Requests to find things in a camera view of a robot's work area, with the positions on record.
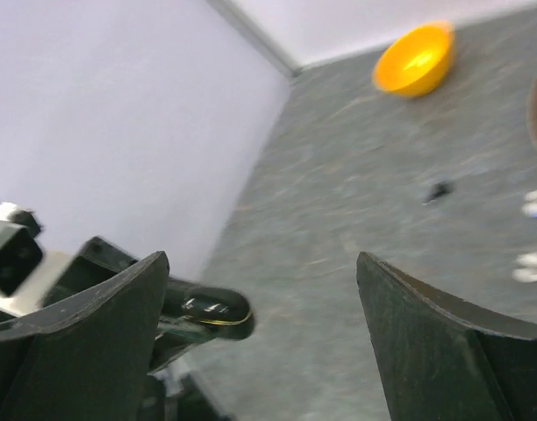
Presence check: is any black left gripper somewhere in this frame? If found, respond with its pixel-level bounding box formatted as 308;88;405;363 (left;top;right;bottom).
42;237;138;307

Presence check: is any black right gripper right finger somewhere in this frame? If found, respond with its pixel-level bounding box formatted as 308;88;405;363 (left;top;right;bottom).
356;252;537;421

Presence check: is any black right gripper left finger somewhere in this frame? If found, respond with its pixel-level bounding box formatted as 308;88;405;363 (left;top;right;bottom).
0;252;169;421

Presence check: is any black earbud charging case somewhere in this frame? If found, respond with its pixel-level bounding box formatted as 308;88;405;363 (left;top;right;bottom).
157;280;256;345

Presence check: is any black earbud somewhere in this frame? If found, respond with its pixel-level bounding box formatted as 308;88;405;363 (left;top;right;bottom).
423;182;454;204

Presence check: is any orange plastic bowl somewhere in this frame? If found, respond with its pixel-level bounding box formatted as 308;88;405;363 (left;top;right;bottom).
372;21;455;98

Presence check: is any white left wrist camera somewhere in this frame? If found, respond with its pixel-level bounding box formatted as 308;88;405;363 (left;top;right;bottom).
0;202;73;322

